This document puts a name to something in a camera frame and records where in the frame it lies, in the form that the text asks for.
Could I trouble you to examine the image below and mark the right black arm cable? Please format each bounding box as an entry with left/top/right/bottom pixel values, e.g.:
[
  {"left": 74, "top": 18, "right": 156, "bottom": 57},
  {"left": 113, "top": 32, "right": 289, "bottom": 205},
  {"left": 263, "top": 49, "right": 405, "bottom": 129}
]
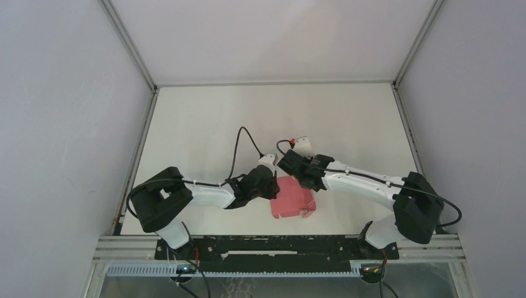
[{"left": 276, "top": 139, "right": 463, "bottom": 229}]

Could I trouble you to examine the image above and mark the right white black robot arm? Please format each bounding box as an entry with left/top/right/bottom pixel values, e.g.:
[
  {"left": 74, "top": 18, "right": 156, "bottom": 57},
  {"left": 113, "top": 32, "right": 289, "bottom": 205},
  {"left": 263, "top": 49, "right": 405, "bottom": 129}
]
[{"left": 277, "top": 150, "right": 444, "bottom": 258}]

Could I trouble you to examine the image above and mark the white slotted cable duct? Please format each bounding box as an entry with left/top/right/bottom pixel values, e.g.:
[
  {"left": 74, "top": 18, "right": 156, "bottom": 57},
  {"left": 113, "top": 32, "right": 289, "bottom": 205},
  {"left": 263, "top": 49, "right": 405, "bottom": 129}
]
[{"left": 106, "top": 263, "right": 362, "bottom": 278}]

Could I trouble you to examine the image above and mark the aluminium front frame rail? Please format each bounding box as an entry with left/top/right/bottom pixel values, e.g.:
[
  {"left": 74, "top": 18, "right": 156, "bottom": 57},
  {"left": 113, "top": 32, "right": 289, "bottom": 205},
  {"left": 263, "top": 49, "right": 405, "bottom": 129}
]
[{"left": 93, "top": 235, "right": 466, "bottom": 263}]

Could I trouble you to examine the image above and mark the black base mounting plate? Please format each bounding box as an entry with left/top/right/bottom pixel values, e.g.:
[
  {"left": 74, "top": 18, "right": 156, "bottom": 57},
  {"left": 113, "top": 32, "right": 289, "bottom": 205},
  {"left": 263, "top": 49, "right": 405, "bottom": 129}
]
[{"left": 154, "top": 235, "right": 399, "bottom": 273}]

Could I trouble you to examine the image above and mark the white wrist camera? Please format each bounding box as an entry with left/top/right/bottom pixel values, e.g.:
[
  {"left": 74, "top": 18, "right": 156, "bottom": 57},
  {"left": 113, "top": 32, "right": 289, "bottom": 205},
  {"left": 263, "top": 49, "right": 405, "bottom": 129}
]
[
  {"left": 293, "top": 136, "right": 314, "bottom": 158},
  {"left": 258, "top": 153, "right": 278, "bottom": 172}
]

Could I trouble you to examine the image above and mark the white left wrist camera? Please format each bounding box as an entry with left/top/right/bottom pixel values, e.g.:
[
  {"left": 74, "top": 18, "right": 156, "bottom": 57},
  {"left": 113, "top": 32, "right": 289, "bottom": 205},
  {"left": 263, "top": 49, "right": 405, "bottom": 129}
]
[{"left": 258, "top": 153, "right": 278, "bottom": 172}]

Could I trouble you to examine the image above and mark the pink cardboard box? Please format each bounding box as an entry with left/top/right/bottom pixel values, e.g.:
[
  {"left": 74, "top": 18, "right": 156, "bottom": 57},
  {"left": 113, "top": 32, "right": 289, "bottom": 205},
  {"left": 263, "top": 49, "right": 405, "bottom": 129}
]
[{"left": 270, "top": 176, "right": 317, "bottom": 219}]

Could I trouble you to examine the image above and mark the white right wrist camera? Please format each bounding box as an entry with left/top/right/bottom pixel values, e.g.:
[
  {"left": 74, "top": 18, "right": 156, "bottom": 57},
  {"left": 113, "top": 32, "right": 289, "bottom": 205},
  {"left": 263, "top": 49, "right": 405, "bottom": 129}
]
[{"left": 293, "top": 136, "right": 314, "bottom": 158}]

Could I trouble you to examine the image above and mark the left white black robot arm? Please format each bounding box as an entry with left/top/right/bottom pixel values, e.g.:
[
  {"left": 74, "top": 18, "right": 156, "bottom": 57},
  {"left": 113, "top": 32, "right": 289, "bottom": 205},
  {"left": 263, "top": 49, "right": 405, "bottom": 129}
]
[{"left": 126, "top": 165, "right": 280, "bottom": 259}]

